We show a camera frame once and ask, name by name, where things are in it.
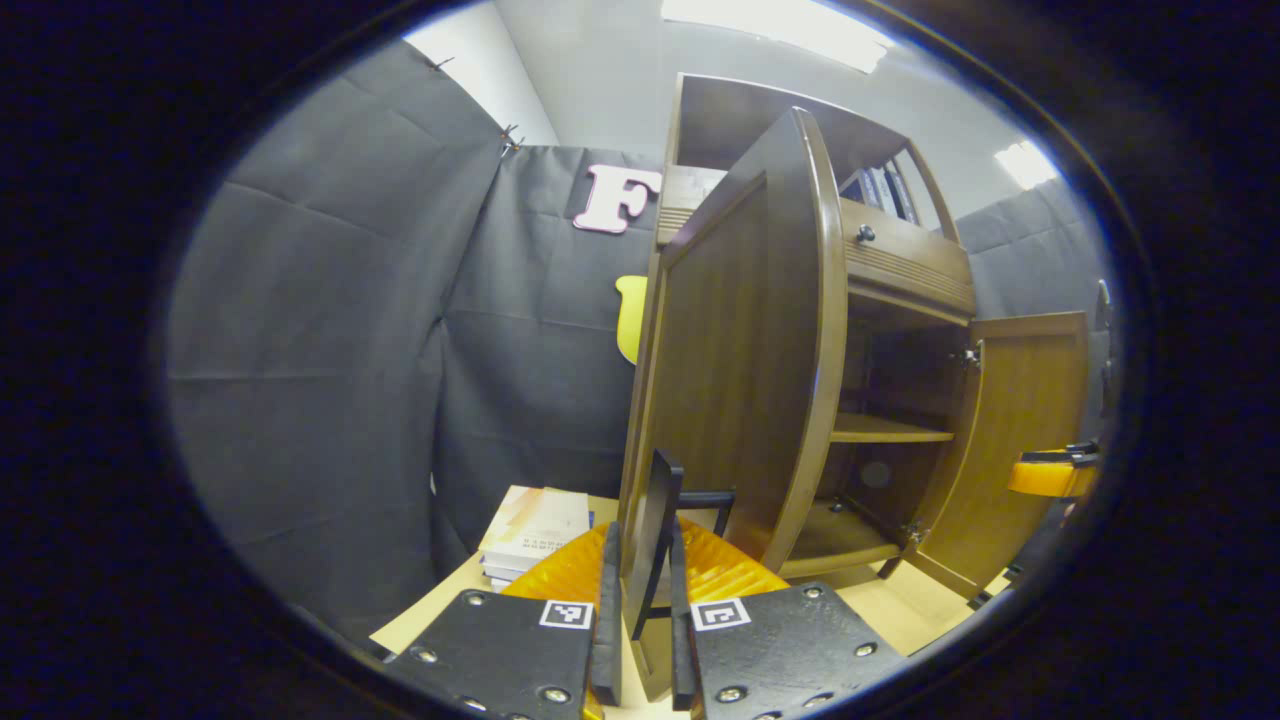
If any large ceiling light panel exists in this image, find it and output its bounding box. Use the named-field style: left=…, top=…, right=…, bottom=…
left=660, top=0, right=894, bottom=73

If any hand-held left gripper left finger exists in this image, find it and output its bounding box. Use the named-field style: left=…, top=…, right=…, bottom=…
left=385, top=520, right=623, bottom=720

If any wooden shoe cabinet door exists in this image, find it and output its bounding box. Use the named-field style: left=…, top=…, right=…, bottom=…
left=618, top=107, right=851, bottom=701
left=905, top=312, right=1091, bottom=601

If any small ceiling light panel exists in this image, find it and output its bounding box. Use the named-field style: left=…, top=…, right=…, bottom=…
left=995, top=140, right=1059, bottom=191

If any black backdrop cloth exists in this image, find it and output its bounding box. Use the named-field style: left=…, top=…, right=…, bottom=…
left=165, top=40, right=1116, bottom=641

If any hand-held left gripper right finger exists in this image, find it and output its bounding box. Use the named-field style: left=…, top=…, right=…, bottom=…
left=668, top=515, right=906, bottom=720

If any wooden cabinet drawer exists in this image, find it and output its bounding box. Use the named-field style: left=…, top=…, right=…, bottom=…
left=660, top=165, right=976, bottom=301

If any black door handle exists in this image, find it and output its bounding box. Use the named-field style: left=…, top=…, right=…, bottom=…
left=625, top=448, right=736, bottom=641

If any wooden double-door shoe cabinet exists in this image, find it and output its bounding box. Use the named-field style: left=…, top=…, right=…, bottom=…
left=655, top=72, right=981, bottom=581

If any wooden inner cabinet shelf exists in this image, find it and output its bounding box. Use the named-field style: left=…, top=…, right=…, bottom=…
left=830, top=412, right=956, bottom=444

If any stack of flat books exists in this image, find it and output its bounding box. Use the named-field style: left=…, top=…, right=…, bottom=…
left=478, top=485, right=593, bottom=593

